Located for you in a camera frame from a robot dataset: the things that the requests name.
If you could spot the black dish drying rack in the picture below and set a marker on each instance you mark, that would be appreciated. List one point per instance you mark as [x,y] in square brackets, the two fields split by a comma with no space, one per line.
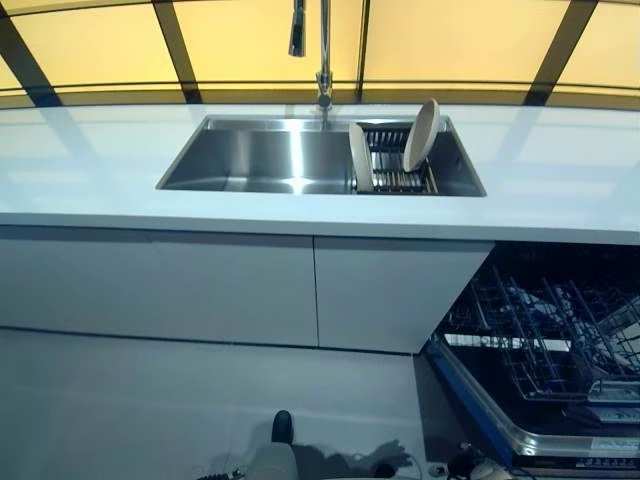
[392,172]

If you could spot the robot left leg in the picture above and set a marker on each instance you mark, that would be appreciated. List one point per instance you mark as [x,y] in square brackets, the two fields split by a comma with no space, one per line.
[275,460]

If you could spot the dark window frame grid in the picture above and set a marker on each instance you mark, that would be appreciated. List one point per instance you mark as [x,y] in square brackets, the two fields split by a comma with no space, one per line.
[177,50]

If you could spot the stainless steel sink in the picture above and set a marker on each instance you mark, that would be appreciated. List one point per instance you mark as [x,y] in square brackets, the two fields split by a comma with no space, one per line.
[265,155]

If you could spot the beige round plate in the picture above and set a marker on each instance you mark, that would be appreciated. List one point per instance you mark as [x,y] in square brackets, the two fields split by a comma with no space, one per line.
[421,135]
[361,160]

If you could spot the white cabinet door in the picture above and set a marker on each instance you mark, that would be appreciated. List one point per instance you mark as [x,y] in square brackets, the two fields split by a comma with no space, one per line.
[240,290]
[75,280]
[390,295]

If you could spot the black dishwasher door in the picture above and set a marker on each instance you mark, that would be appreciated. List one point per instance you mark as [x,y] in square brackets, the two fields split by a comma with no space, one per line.
[480,400]

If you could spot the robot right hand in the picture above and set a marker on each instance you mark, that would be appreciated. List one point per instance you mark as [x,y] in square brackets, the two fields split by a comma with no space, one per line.
[475,470]

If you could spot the small metal dishwasher tray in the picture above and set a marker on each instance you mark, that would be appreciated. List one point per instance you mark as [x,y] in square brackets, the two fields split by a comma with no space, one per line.
[617,390]

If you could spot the chrome gooseneck faucet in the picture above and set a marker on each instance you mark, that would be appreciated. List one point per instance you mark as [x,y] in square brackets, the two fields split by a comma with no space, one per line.
[325,65]

